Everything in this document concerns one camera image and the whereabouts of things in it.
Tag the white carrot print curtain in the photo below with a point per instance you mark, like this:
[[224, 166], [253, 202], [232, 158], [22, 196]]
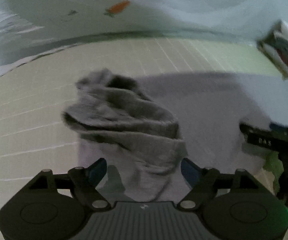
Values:
[[30, 28]]

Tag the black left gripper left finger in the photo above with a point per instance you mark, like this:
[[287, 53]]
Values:
[[84, 183]]

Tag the red folded garment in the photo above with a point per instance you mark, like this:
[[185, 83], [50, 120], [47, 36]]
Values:
[[285, 57]]

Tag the grey sweatpants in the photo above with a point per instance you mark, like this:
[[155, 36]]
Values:
[[143, 127]]

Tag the white folded garment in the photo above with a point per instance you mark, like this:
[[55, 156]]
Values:
[[274, 56]]

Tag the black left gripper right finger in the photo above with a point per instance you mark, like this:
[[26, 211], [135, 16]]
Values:
[[202, 184]]

